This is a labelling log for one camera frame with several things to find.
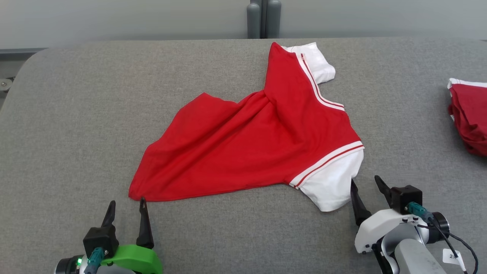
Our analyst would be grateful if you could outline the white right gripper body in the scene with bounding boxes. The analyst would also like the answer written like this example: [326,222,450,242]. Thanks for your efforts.
[355,209,430,255]

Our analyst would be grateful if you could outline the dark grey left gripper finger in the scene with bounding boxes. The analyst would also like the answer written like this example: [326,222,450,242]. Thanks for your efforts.
[101,201,116,229]
[136,197,154,250]

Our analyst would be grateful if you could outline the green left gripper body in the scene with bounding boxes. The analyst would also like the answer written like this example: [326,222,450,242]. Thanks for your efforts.
[100,244,163,274]

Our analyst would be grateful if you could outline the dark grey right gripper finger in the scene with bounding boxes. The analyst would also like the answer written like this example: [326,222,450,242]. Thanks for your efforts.
[374,175,392,208]
[350,179,371,227]

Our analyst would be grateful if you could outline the red Bulls shorts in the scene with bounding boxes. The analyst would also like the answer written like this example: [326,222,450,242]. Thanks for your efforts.
[447,78,487,157]

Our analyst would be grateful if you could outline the red jersey with white sleeves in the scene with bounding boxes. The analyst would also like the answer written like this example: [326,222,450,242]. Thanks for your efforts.
[128,42,365,212]

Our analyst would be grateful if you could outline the black cable with teal plug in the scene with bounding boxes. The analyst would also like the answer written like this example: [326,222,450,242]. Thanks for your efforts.
[406,202,479,274]
[84,247,105,274]

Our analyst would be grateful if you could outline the white cable tag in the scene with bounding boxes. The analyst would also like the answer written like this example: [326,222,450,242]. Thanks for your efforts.
[442,249,463,266]

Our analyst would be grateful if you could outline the grey partition post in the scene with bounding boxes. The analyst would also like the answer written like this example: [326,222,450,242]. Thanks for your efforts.
[247,0,282,39]

